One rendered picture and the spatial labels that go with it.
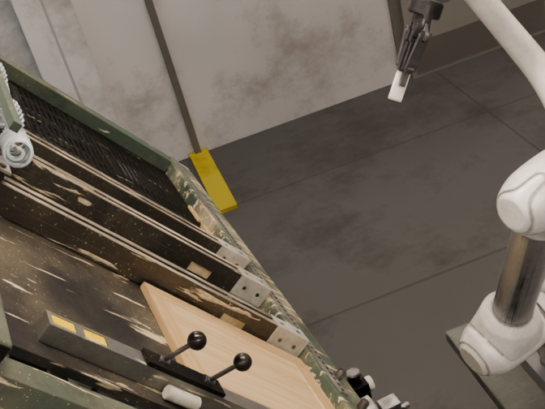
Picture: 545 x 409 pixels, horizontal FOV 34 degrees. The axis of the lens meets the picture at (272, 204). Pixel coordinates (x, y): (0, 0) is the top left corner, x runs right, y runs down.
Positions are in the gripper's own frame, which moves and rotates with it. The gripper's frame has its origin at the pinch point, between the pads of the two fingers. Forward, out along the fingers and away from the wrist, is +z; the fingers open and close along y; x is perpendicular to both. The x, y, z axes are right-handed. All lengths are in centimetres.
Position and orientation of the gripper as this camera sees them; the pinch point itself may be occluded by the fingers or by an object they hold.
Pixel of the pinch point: (399, 85)
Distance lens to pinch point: 207.8
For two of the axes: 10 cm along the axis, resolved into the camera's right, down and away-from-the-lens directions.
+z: -2.9, 9.3, 2.4
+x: 9.4, 2.3, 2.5
